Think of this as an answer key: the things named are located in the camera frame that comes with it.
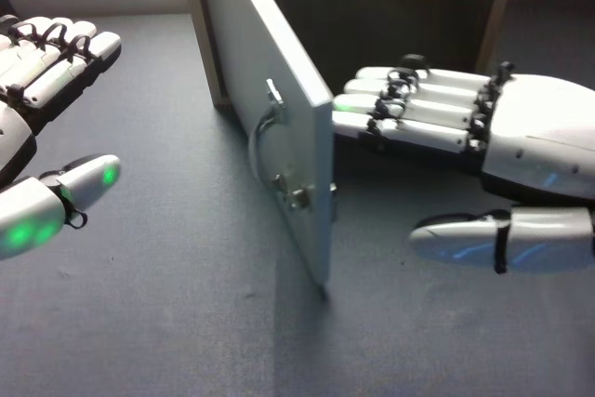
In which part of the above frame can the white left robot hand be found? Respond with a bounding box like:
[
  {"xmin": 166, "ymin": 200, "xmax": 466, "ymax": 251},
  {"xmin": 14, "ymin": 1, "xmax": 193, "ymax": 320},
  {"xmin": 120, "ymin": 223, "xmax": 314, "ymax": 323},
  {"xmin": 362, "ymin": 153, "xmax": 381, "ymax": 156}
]
[{"xmin": 0, "ymin": 15, "xmax": 123, "ymax": 261}]

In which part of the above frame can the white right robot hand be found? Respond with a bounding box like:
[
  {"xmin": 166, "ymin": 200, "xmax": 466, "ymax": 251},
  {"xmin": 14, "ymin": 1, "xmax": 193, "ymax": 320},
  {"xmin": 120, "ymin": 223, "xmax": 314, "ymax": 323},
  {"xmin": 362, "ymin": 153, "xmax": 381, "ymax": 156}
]
[{"xmin": 332, "ymin": 55, "xmax": 595, "ymax": 275}]

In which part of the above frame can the white cabinet door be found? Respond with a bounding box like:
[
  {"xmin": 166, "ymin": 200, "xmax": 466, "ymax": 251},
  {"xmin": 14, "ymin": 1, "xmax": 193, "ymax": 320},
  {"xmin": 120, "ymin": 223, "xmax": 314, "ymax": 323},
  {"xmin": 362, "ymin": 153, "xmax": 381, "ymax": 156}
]
[{"xmin": 192, "ymin": 0, "xmax": 338, "ymax": 299}]

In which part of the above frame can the grey table cloth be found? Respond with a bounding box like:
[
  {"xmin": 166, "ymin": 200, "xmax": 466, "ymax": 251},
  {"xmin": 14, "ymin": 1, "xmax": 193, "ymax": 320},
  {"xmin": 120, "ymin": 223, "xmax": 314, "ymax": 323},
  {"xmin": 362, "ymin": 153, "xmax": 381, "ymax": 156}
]
[{"xmin": 0, "ymin": 0, "xmax": 595, "ymax": 397}]

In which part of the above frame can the metal door handle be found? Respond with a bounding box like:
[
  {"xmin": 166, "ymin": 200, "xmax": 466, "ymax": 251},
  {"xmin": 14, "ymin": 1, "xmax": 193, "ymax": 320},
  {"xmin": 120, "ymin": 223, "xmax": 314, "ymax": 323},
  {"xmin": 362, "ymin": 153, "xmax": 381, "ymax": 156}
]
[{"xmin": 248, "ymin": 78, "xmax": 312, "ymax": 213}]

